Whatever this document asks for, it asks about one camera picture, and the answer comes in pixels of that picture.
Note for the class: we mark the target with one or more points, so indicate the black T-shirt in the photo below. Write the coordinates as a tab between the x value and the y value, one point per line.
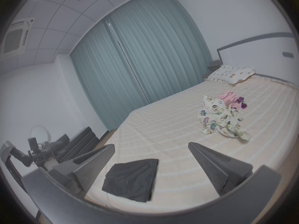
133	178

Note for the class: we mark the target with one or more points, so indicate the pink garment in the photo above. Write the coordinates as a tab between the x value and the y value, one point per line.
227	96

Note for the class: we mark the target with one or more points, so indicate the white printed garment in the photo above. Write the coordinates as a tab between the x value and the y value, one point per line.
215	115

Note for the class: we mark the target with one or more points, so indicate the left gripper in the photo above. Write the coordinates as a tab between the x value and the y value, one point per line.
45	149

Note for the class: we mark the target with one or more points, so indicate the black chest of drawers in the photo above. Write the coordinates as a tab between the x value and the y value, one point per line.
84	139

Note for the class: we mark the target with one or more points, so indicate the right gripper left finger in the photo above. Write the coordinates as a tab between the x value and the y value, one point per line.
88	169

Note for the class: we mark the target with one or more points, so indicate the white ceiling air conditioner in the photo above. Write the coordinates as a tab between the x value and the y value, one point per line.
16	36

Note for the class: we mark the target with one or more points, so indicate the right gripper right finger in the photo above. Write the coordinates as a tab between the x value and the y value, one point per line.
217	169

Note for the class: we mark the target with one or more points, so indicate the white printed pillow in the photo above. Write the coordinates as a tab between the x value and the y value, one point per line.
229	73

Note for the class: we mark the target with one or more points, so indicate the grey bedside table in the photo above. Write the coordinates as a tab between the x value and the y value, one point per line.
213	64

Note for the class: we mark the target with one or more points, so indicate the bed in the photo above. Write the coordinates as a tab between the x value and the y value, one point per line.
175	125

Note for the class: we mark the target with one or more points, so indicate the round white-framed mirror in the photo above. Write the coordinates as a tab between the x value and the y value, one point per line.
39	132

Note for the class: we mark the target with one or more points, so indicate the purple garment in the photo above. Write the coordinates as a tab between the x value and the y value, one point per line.
243	106

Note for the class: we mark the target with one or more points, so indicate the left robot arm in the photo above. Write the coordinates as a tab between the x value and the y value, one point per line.
18	154

